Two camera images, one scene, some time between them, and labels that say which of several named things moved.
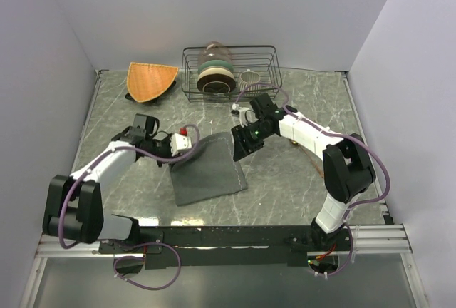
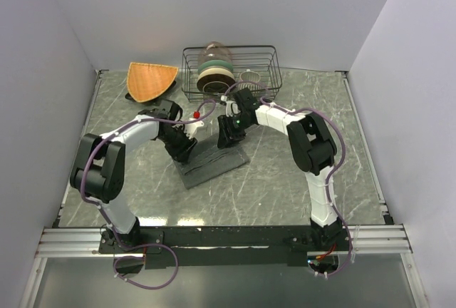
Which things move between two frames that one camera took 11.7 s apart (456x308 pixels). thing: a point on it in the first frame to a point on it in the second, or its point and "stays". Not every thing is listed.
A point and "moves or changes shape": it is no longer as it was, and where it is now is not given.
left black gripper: x=167 y=140 to x=182 y=153
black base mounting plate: x=184 y=247 stays
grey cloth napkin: x=211 y=172 moves or changes shape
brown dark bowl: x=216 y=83 stays
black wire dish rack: x=217 y=73 stays
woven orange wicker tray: x=147 y=81 stays
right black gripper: x=241 y=149 to x=225 y=138
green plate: x=216 y=64 stays
